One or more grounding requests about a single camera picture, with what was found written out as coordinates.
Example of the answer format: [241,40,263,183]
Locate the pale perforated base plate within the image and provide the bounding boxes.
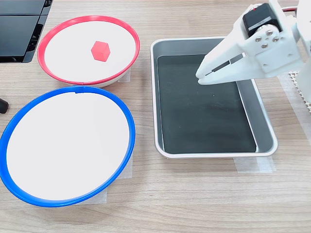
[288,69,311,114]

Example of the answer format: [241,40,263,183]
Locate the small red cube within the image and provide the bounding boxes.
[91,40,111,63]

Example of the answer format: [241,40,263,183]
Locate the steel tray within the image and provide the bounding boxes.
[150,36,279,159]

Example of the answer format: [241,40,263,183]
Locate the white plate with red rim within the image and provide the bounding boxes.
[37,16,141,88]

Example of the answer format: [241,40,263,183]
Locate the white plate with blue rim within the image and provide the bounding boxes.
[0,85,136,208]

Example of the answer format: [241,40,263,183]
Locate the black electronic device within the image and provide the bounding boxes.
[0,0,53,63]

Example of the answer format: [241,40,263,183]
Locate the black tray mat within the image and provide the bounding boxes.
[157,54,257,154]

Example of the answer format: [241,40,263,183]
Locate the translucent tape piece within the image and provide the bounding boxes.
[118,67,132,83]
[234,156,276,174]
[72,186,108,206]

